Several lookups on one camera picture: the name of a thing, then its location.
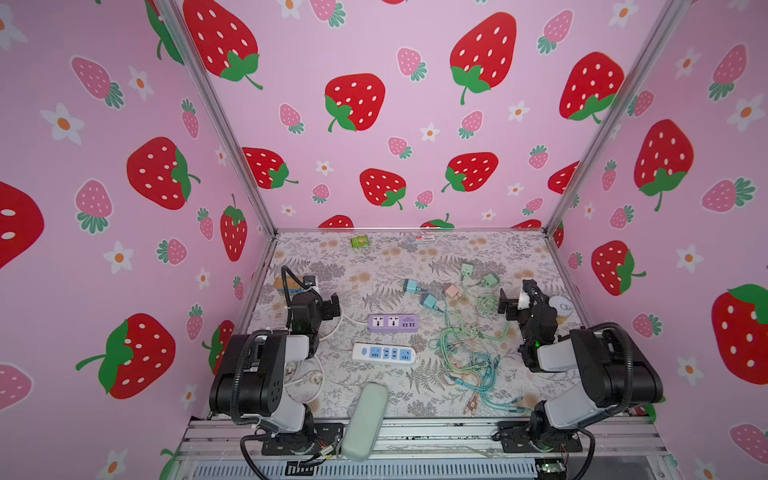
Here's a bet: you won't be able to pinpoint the green charger plug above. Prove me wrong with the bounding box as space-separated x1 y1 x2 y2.
480 273 500 288
460 263 474 279

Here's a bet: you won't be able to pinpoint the teal charger plug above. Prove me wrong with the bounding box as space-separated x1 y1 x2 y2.
420 293 442 312
403 279 422 294

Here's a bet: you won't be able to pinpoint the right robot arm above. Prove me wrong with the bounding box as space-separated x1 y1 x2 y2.
498 279 663 442

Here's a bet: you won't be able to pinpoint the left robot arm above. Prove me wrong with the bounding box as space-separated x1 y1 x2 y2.
209 266 341 439

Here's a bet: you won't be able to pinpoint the pink charger plug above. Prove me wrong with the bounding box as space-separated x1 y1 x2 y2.
443 284 463 300

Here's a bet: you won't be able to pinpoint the yellow tape roll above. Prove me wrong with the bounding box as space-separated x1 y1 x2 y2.
549 295 575 325

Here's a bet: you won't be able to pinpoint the white blue power strip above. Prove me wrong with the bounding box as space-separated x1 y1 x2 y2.
352 343 417 366

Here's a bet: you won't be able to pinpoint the purple power strip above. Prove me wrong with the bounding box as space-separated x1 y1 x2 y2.
367 314 420 334

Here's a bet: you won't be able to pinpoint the green snack packet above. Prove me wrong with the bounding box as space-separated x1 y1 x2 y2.
350 235 370 249

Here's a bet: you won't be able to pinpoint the small clear packet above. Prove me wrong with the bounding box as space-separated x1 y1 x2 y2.
405 233 436 245

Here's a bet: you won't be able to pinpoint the pale green oblong case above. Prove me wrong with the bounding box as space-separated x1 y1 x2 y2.
341 383 389 462

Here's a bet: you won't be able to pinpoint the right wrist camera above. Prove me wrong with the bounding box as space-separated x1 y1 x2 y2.
517 290 531 310

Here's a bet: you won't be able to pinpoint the tangled teal cables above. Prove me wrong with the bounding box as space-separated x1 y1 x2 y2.
435 281 529 416

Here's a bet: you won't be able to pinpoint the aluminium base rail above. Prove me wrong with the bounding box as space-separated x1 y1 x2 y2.
169 417 682 479

